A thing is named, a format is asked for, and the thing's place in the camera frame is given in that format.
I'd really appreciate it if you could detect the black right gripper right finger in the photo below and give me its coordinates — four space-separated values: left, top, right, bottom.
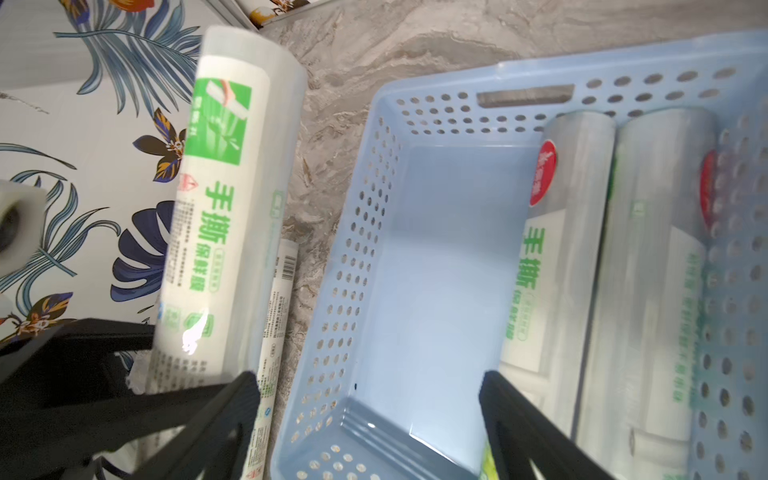
479 371 611 480

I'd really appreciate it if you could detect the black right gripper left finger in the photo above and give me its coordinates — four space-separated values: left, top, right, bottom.
130 372 260 479

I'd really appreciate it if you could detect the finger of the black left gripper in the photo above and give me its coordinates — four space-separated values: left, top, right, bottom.
0 317 235 480

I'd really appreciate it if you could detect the plastic wrap roll green label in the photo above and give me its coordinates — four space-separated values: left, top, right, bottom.
499 111 616 435

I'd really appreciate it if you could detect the plastic wrap roll red logo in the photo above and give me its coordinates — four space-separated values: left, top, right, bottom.
577 108 716 479

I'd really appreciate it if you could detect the plastic wrap roll with barcode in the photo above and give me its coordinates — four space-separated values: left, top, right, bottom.
129 26 307 394

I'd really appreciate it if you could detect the light blue perforated plastic basket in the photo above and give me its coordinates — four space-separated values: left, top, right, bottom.
270 30 767 479

